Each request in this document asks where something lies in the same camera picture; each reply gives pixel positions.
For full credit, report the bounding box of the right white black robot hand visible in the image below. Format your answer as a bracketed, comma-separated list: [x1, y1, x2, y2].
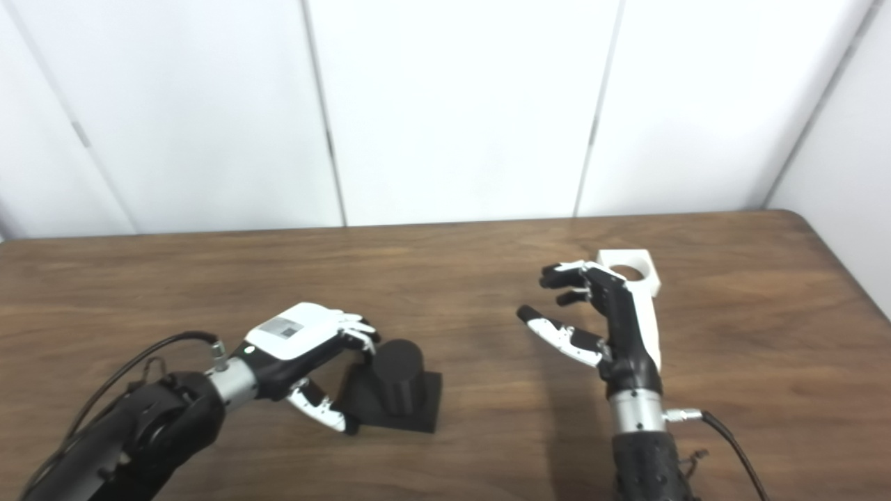
[517, 261, 662, 399]

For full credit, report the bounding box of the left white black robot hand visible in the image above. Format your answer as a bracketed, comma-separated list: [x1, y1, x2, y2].
[244, 302, 381, 435]

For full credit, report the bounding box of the white square piece with hole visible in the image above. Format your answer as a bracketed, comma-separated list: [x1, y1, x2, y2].
[597, 248, 661, 296]

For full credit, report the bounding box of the black peg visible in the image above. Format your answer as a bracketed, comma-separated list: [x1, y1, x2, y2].
[336, 339, 443, 434]

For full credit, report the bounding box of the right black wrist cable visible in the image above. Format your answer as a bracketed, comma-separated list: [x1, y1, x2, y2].
[661, 408, 770, 501]

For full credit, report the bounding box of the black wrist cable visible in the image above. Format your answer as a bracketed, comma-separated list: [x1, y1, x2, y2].
[661, 408, 770, 501]
[21, 331, 229, 501]

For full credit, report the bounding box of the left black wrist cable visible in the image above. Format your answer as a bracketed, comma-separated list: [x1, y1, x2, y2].
[21, 331, 229, 501]

